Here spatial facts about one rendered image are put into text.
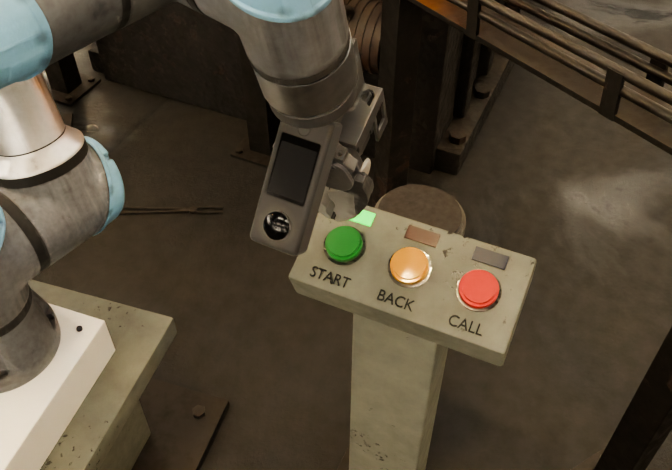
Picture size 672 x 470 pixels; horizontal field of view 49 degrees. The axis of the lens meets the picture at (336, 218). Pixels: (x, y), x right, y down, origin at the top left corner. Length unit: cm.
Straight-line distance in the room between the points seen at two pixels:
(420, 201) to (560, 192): 88
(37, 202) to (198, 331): 64
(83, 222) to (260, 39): 52
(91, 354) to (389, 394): 41
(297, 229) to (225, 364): 86
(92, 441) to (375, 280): 46
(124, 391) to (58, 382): 10
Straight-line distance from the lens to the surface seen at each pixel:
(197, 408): 136
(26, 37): 46
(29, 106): 90
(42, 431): 102
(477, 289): 76
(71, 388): 105
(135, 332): 113
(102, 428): 106
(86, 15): 48
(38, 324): 101
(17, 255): 92
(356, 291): 77
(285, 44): 48
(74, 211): 94
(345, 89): 54
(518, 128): 197
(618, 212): 180
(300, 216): 59
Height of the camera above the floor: 119
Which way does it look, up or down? 45 degrees down
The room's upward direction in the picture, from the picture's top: straight up
